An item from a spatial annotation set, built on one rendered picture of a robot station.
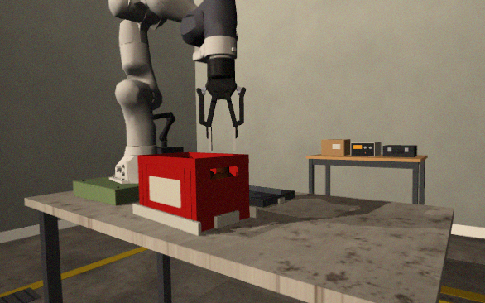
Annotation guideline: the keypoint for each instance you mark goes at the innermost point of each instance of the red plastic crate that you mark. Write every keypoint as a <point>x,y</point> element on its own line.
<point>182,186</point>

